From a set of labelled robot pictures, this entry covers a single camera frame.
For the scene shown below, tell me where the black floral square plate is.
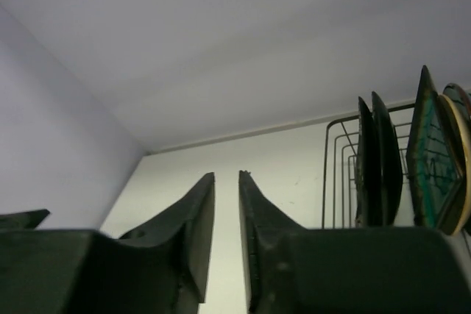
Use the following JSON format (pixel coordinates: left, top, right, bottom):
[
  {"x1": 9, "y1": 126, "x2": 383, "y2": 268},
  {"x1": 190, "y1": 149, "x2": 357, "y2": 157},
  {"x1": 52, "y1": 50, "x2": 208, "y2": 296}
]
[{"x1": 355, "y1": 97, "x2": 383, "y2": 226}]

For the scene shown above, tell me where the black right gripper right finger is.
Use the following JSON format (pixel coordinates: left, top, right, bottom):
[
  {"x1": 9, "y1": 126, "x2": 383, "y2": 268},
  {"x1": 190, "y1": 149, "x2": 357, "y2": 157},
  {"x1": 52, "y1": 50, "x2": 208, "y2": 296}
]
[{"x1": 238, "y1": 171, "x2": 313, "y2": 313}]

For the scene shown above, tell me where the teal square glazed plate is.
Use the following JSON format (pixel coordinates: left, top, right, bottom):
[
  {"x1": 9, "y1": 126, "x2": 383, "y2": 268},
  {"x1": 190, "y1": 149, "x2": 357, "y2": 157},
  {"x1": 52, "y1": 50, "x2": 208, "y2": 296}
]
[{"x1": 406, "y1": 65, "x2": 457, "y2": 235}]

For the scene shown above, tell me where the dark wire dish rack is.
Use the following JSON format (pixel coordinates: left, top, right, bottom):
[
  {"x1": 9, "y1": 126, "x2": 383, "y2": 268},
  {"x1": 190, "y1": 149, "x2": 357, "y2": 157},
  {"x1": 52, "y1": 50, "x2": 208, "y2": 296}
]
[{"x1": 321, "y1": 103, "x2": 471, "y2": 229}]

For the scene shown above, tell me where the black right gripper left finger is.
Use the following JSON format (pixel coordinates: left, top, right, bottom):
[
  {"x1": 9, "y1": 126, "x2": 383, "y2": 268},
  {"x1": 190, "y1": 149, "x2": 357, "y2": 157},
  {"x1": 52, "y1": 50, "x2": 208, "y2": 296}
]
[{"x1": 99, "y1": 173, "x2": 215, "y2": 313}]

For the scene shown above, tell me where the cream bird round plate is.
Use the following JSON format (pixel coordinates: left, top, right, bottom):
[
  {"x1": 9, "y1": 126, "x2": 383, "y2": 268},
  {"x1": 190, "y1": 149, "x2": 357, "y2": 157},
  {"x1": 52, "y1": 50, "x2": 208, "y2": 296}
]
[{"x1": 439, "y1": 94, "x2": 470, "y2": 235}]

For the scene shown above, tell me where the dark red-rimmed round plate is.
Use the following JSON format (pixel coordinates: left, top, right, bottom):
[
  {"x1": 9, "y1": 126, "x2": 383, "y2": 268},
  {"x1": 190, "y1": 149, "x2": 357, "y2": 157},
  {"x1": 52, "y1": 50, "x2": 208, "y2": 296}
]
[{"x1": 443, "y1": 83, "x2": 471, "y2": 125}]

